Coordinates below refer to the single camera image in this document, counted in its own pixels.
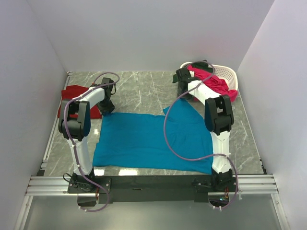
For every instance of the aluminium frame rail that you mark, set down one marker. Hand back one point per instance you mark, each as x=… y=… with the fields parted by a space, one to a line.
x=56 y=186

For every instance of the pink t shirt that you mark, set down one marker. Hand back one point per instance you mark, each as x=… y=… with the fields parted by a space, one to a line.
x=224 y=81

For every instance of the folded red t shirt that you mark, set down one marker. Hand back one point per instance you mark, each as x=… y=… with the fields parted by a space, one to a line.
x=75 y=90

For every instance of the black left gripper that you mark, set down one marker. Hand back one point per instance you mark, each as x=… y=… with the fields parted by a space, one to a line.
x=110 y=108

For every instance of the blue t shirt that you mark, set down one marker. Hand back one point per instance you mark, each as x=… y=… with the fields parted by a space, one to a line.
x=171 y=142

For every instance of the white perforated laundry basket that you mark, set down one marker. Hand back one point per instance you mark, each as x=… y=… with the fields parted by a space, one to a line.
x=200 y=90

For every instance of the dark green t shirt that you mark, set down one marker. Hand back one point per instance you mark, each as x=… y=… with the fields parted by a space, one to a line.
x=199 y=70

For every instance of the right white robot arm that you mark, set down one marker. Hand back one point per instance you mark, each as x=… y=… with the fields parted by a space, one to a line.
x=218 y=119

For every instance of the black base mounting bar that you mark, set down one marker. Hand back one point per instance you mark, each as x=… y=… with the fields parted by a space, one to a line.
x=151 y=188

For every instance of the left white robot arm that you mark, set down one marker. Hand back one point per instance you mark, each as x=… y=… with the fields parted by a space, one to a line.
x=75 y=126

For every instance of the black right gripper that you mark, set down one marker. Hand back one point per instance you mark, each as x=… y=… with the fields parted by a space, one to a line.
x=179 y=93

